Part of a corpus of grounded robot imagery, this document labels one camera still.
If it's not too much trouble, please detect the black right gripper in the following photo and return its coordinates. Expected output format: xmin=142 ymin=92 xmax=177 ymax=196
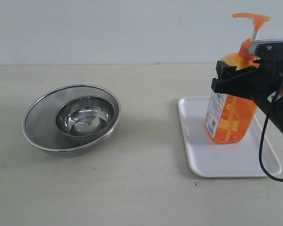
xmin=211 ymin=60 xmax=283 ymax=113

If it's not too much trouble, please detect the orange dish soap pump bottle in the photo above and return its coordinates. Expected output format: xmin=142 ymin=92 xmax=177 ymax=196
xmin=205 ymin=12 xmax=271 ymax=144

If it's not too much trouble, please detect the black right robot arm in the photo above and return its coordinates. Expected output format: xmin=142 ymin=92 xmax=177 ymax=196
xmin=211 ymin=60 xmax=283 ymax=134

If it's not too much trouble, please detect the small stainless steel bowl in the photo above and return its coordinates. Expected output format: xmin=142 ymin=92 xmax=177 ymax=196
xmin=55 ymin=96 xmax=119 ymax=145

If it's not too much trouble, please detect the white plastic tray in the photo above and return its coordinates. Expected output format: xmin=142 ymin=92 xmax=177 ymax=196
xmin=177 ymin=96 xmax=282 ymax=178

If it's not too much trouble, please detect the steel mesh colander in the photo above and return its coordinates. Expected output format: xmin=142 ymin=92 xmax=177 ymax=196
xmin=22 ymin=84 xmax=121 ymax=157

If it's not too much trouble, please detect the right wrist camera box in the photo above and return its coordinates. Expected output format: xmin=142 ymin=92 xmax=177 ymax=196
xmin=248 ymin=39 xmax=283 ymax=61

